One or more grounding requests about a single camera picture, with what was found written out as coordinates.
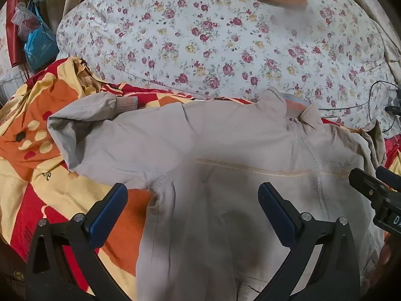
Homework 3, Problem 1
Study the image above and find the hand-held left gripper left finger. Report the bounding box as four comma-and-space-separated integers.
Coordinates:
25, 182, 132, 301

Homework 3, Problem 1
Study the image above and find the red bag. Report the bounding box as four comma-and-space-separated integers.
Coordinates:
6, 0, 29, 68

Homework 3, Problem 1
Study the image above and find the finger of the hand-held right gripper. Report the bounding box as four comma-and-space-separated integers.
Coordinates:
348, 167, 382, 202
375, 166, 401, 192

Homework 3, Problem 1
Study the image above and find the blue plastic bag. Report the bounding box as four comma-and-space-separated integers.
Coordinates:
24, 6, 60, 71

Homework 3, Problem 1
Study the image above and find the clear plastic bag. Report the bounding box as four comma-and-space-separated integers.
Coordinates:
11, 2, 41, 41

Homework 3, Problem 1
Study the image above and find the beige zip jacket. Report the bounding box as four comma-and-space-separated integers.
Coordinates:
47, 86, 387, 301

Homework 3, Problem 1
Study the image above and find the black cable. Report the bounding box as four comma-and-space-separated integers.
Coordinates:
320, 81, 401, 132

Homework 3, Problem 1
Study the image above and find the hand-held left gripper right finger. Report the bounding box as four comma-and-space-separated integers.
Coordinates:
257, 182, 361, 301

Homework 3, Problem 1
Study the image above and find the red orange yellow printed blanket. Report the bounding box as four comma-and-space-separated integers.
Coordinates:
0, 56, 401, 298

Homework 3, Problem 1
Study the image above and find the floral quilt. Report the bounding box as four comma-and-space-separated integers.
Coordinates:
56, 0, 401, 127

